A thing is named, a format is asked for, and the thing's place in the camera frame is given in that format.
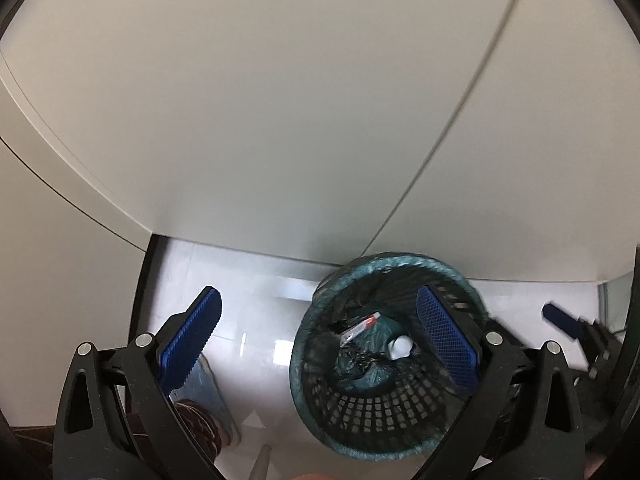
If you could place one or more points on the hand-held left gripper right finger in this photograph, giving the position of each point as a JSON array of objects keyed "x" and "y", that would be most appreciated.
[{"x": 445, "y": 345}]

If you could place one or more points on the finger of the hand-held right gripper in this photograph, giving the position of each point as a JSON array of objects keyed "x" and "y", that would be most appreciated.
[{"x": 562, "y": 317}]

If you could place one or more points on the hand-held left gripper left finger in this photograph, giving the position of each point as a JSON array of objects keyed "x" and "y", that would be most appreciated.
[{"x": 192, "y": 340}]

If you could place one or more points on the black mesh waste basket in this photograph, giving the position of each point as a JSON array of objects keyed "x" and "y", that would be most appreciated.
[
  {"x": 360, "y": 410},
  {"x": 375, "y": 332}
]

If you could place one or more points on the white crumpled paper ball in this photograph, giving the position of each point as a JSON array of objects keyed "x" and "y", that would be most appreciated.
[{"x": 400, "y": 347}]

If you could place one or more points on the blue slipper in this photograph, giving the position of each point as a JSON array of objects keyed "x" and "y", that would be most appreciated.
[{"x": 212, "y": 395}]

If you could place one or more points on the clear wrapper with red print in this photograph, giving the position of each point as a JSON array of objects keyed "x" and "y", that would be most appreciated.
[{"x": 357, "y": 329}]

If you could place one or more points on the grey tapered rod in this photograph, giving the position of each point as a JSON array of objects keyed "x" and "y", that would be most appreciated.
[{"x": 261, "y": 462}]

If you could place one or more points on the white cabinet side panel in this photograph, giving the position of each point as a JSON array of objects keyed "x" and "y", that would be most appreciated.
[{"x": 60, "y": 285}]

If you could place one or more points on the white cabinet door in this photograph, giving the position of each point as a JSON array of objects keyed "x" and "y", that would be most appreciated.
[
  {"x": 550, "y": 160},
  {"x": 250, "y": 110}
]

